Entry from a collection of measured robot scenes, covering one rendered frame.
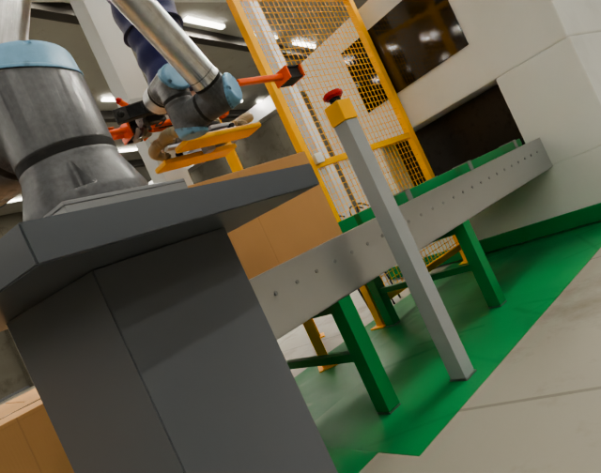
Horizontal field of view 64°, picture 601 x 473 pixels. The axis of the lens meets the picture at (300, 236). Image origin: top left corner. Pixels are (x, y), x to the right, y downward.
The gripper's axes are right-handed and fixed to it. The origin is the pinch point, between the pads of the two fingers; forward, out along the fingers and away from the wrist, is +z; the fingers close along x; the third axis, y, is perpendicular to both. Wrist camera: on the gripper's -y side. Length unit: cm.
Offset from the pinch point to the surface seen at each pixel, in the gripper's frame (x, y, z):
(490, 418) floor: -123, 23, -71
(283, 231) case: -53, 29, -18
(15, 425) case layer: -70, -66, -17
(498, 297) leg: -119, 110, -35
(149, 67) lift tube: 22.1, 17.6, -1.7
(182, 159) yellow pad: -12.5, 17.9, 4.6
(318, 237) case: -61, 43, -18
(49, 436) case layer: -76, -61, -17
